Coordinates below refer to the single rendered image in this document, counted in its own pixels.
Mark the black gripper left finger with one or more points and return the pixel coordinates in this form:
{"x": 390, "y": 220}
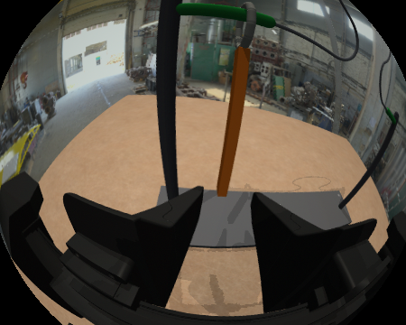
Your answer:
{"x": 156, "y": 239}

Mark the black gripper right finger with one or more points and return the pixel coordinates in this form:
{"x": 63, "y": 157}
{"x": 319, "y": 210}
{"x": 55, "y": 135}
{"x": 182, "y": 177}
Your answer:
{"x": 291, "y": 250}

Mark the orange handle with grey loop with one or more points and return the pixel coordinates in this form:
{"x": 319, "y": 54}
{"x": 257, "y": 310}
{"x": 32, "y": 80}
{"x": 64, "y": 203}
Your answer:
{"x": 236, "y": 102}

